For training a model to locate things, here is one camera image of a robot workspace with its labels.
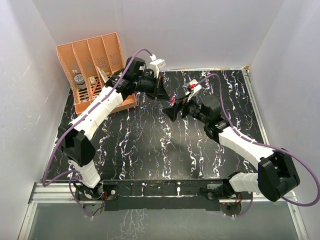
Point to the orange plastic file organizer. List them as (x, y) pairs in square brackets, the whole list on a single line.
[(82, 57)]

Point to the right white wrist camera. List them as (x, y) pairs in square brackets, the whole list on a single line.
[(193, 88)]

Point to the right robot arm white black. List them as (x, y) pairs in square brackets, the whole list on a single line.
[(276, 173)]

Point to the white paper card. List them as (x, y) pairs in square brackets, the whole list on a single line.
[(102, 74)]

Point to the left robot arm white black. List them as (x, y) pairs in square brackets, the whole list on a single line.
[(77, 135)]

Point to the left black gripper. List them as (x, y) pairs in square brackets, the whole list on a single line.
[(159, 91)]

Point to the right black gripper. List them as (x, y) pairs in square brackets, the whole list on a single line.
[(182, 103)]

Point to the small beige box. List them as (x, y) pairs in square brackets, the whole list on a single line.
[(93, 80)]

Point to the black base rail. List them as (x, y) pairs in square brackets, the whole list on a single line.
[(163, 194)]

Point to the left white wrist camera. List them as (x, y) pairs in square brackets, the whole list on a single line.
[(156, 66)]

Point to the pink strap keyring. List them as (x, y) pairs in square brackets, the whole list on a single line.
[(172, 101)]

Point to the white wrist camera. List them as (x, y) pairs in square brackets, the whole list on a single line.
[(193, 88), (156, 66)]

